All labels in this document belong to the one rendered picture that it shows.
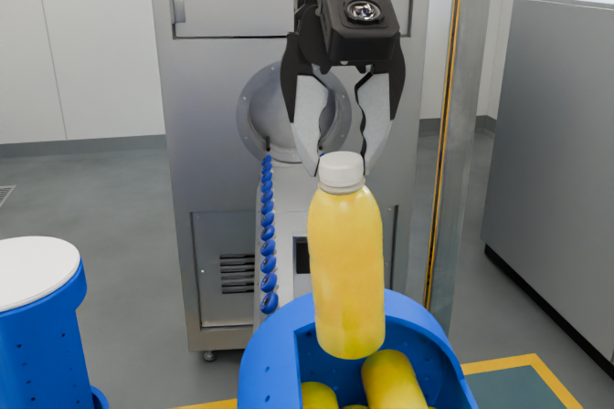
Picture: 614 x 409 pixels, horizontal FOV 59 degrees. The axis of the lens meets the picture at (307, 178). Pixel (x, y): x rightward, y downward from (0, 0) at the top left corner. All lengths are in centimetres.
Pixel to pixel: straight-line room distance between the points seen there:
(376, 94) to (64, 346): 91
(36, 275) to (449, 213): 89
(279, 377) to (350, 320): 13
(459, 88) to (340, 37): 87
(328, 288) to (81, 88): 453
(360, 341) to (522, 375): 204
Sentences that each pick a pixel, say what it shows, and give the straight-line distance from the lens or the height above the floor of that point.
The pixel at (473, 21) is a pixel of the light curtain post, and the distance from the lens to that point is 119.
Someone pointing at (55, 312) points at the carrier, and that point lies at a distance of 116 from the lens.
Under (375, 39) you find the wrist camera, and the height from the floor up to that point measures 156.
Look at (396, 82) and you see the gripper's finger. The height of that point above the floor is 151.
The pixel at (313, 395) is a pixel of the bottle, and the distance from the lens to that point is 68.
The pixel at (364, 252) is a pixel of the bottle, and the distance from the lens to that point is 47.
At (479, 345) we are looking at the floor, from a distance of 264.
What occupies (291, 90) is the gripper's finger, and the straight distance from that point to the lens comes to 44.
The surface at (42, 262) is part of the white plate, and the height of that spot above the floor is 104.
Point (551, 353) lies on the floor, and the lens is 270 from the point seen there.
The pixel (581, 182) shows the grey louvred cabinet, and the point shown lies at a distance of 253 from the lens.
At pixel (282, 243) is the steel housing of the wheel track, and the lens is 140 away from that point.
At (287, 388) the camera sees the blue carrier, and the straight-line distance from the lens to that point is 58.
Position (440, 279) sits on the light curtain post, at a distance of 139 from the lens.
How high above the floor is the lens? 161
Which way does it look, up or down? 22 degrees down
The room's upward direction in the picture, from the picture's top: straight up
